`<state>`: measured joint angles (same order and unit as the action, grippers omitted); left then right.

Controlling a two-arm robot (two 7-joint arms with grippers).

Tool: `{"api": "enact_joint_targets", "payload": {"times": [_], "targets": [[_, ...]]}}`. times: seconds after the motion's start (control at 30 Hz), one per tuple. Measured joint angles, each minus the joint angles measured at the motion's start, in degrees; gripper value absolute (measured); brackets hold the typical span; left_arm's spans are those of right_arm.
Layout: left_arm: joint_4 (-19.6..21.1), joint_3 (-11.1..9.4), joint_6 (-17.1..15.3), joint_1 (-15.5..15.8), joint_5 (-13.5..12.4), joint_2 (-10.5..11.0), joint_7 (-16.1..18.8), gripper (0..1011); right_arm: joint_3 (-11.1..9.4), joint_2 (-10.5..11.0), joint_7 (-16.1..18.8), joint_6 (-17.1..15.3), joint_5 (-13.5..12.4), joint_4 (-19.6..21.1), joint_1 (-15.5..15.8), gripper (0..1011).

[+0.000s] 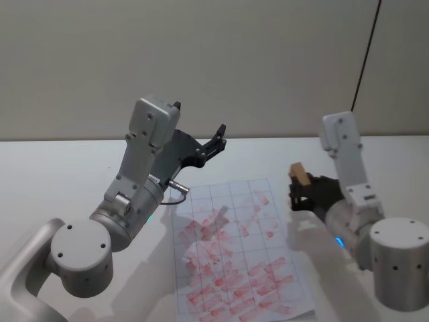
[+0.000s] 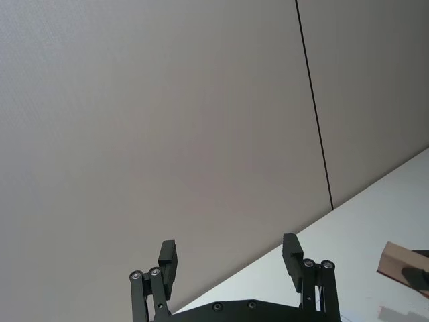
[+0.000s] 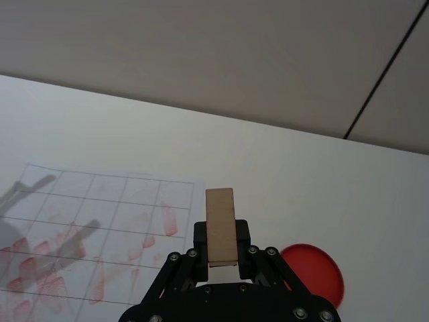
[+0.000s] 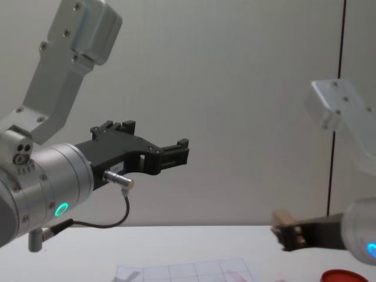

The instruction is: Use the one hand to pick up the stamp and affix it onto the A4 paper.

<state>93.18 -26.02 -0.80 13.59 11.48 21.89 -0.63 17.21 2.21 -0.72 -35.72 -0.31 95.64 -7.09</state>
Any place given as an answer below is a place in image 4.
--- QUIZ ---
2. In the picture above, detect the red round disc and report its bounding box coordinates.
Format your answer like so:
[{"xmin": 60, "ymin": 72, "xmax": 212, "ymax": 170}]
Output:
[{"xmin": 321, "ymin": 269, "xmax": 368, "ymax": 282}]

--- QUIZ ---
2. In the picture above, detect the thin dark gripper cable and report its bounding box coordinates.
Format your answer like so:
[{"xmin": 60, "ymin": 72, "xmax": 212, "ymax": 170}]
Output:
[{"xmin": 28, "ymin": 170, "xmax": 136, "ymax": 253}]

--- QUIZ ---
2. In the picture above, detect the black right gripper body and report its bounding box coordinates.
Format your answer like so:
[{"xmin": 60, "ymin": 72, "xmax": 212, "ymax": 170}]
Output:
[{"xmin": 303, "ymin": 212, "xmax": 347, "ymax": 252}]

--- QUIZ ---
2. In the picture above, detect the tan wooden block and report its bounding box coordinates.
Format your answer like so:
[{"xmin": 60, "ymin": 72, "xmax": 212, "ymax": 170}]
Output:
[{"xmin": 271, "ymin": 209, "xmax": 297, "ymax": 227}]

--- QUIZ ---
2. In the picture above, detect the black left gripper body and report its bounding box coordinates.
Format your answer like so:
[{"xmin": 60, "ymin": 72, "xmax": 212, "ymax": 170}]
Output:
[{"xmin": 74, "ymin": 127, "xmax": 162, "ymax": 192}]

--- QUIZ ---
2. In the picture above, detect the clear sheet with grid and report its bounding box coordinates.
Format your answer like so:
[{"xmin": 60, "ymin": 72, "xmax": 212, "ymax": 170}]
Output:
[{"xmin": 113, "ymin": 258, "xmax": 261, "ymax": 282}]

